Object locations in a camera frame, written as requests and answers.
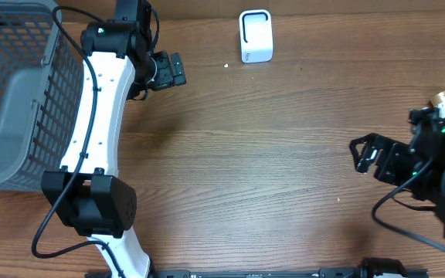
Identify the white barcode scanner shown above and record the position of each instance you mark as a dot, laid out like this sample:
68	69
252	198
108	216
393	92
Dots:
256	36

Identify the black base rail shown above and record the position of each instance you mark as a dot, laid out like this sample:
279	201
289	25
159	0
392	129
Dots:
321	273

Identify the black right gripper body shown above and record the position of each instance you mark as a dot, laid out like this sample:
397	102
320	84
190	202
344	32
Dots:
397	163

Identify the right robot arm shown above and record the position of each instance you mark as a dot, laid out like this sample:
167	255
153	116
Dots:
417	167

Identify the dark grey plastic basket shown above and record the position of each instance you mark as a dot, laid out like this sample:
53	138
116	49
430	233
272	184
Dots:
41	82

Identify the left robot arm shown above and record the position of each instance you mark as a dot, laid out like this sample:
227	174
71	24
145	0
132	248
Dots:
120	63

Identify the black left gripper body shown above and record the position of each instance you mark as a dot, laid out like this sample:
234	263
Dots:
163	78

